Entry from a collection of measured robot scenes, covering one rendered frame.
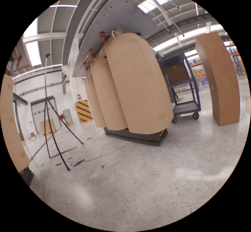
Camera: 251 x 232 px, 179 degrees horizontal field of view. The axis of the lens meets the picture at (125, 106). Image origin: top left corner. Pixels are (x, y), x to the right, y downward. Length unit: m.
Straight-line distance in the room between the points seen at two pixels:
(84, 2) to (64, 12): 6.01
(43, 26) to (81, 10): 7.40
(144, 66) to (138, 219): 0.89
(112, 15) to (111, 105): 0.99
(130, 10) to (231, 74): 1.13
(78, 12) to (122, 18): 3.64
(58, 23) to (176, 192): 11.27
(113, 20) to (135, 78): 0.73
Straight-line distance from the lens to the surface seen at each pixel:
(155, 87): 0.59
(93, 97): 1.28
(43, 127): 6.83
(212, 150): 0.74
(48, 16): 10.73
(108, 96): 0.88
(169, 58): 1.16
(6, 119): 1.08
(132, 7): 1.01
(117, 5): 0.95
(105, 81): 0.91
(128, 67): 0.61
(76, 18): 4.68
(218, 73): 0.94
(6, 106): 1.13
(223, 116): 1.01
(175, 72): 1.32
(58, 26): 11.06
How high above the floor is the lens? 0.49
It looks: 3 degrees down
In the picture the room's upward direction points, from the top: 17 degrees counter-clockwise
